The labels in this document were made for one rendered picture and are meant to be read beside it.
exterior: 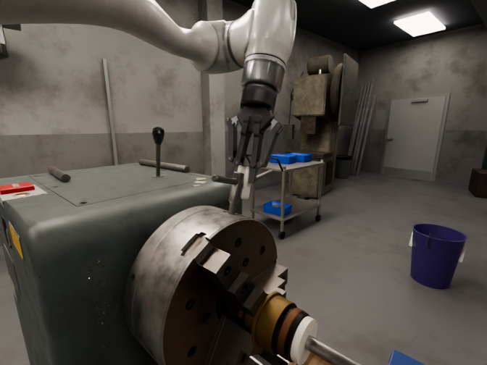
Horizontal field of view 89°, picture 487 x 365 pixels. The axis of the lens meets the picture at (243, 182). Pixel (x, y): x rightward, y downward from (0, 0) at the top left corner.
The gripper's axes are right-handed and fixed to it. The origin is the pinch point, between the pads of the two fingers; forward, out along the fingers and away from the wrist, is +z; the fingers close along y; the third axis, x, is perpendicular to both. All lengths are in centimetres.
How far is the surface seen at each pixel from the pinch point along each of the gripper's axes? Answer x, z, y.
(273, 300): 8.9, 18.4, -12.7
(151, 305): 18.8, 21.2, 3.8
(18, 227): 25.2, 14.1, 28.6
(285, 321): 11.3, 19.7, -15.6
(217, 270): 16.2, 13.7, -4.8
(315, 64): -437, -247, 71
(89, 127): -179, -33, 307
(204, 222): 10.6, 8.4, 1.8
